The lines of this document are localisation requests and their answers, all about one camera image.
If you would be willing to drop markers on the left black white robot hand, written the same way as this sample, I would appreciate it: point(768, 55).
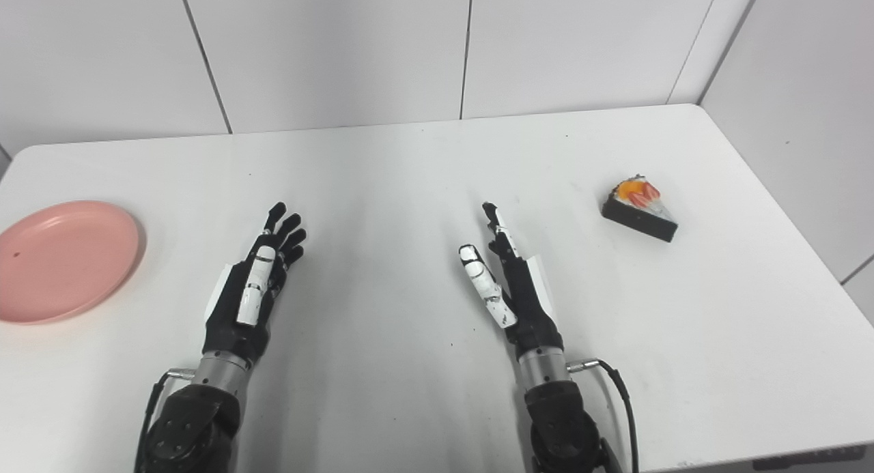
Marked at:
point(239, 302)

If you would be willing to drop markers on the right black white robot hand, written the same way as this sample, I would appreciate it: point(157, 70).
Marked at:
point(529, 302)

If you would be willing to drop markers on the chocolate cake slice with fruit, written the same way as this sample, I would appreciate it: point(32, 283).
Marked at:
point(638, 217)

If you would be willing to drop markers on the pink round plate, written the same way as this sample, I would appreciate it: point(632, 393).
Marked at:
point(61, 261)

